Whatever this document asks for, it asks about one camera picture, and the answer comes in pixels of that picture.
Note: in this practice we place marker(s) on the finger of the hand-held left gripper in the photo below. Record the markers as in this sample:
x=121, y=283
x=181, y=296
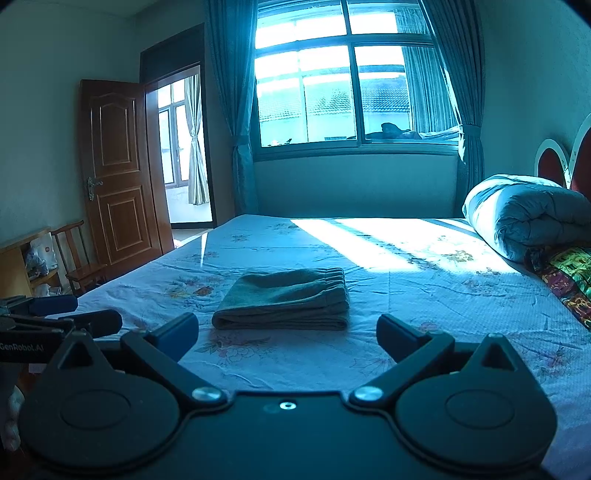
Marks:
x=99, y=322
x=55, y=304

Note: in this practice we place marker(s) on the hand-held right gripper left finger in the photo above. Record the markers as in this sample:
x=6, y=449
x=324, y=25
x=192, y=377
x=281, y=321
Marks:
x=178, y=337

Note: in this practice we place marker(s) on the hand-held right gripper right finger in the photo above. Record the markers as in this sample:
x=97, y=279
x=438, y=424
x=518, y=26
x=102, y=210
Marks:
x=396, y=339

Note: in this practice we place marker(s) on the wooden chair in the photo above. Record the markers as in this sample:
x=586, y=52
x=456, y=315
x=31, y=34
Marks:
x=87, y=272

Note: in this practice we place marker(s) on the white plastic bag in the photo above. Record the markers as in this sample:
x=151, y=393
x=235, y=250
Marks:
x=41, y=256

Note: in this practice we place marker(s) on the wooden shelf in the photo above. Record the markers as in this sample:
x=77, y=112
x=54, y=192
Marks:
x=14, y=272

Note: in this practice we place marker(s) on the bed with floral sheet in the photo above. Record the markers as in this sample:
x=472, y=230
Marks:
x=415, y=286

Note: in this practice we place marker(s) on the brown wooden door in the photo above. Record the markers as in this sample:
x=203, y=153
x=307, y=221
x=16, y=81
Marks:
x=120, y=184

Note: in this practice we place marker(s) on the teal curtain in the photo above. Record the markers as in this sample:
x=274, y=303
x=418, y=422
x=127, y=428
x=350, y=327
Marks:
x=461, y=69
x=240, y=175

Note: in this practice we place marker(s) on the colourful patterned blanket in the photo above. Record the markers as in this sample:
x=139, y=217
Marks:
x=570, y=277

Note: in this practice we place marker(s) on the rolled white duvet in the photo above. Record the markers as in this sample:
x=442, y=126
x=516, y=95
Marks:
x=531, y=212

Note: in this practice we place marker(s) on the sheer balcony curtain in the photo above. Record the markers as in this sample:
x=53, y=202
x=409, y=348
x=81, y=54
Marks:
x=196, y=152

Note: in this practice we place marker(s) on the balcony window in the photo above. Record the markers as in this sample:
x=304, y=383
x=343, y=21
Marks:
x=168, y=138

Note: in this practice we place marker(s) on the dark cloth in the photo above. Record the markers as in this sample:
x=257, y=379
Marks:
x=392, y=131

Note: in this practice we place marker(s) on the red and white headboard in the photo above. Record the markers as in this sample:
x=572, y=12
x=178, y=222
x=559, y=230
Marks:
x=551, y=161

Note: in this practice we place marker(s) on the white sheer window curtain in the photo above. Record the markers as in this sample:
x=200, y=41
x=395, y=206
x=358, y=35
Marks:
x=427, y=92

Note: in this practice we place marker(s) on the large bedroom window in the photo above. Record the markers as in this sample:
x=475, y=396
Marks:
x=323, y=92

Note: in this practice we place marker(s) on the dark door frame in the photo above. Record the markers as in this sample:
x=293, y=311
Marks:
x=171, y=50

